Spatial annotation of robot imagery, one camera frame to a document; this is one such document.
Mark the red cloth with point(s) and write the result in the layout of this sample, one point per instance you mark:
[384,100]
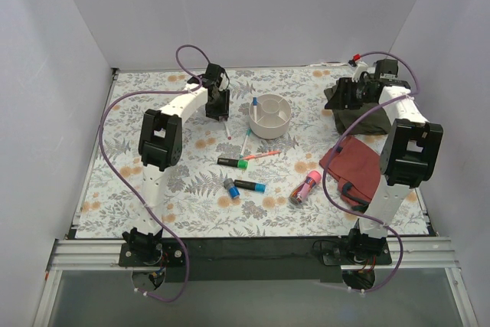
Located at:
[355,167]

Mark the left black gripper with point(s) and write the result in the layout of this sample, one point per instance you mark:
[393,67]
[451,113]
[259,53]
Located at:
[217,109]

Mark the teal-capped white pen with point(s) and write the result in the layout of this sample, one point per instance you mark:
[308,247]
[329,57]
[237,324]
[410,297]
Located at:
[244,146]

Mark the green-capped black highlighter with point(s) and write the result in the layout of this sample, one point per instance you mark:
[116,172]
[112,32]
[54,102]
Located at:
[234,163]

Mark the dark green cloth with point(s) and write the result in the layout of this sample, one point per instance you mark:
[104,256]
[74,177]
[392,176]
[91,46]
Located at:
[376,124]

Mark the purple-capped white pen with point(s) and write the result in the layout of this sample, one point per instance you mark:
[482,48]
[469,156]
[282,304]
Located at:
[227,129]

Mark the white round compartment organizer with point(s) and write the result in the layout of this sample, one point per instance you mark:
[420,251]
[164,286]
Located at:
[274,115]

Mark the orange pen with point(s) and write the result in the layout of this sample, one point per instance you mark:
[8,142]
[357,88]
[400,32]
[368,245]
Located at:
[261,155]

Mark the aluminium frame rail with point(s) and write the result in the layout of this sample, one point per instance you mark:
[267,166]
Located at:
[274,281]

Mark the blue-capped black highlighter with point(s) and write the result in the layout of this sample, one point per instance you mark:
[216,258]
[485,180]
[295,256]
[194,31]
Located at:
[249,185]

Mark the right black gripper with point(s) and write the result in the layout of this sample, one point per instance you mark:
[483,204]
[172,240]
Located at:
[342,93]

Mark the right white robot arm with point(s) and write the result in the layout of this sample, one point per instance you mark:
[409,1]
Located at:
[407,159]

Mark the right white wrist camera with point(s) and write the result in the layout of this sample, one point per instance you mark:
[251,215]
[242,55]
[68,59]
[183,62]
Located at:
[359,67]

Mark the blue and grey cap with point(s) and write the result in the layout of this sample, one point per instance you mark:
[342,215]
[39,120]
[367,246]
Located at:
[231,188]

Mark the floral patterned mat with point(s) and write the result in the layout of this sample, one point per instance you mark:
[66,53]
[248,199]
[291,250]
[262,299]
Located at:
[195,202]

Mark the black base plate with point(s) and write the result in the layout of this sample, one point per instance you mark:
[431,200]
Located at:
[270,258]

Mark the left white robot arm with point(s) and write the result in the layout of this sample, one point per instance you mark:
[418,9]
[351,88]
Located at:
[160,148]

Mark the blue-capped white pen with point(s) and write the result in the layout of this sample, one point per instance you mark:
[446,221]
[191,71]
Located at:
[255,107]

